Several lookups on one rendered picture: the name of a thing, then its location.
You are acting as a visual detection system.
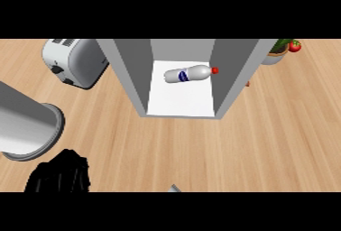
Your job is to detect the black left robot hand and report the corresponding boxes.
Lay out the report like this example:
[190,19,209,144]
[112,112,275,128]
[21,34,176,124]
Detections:
[21,148,92,193]

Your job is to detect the grey open cabinet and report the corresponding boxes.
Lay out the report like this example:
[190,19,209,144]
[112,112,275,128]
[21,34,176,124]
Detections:
[94,38,278,121]

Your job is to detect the white water bottle red cap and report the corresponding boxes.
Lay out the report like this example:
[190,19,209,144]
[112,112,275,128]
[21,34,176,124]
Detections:
[162,64,219,85]

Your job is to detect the white grey toaster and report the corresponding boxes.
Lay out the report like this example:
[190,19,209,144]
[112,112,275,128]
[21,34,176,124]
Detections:
[41,38,110,90]

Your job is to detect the green plant in grey pot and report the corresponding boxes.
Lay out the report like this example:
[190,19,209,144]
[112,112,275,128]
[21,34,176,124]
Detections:
[259,38,295,66]

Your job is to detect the red tomato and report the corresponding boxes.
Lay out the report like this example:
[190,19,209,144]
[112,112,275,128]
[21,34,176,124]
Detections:
[287,40,303,54]

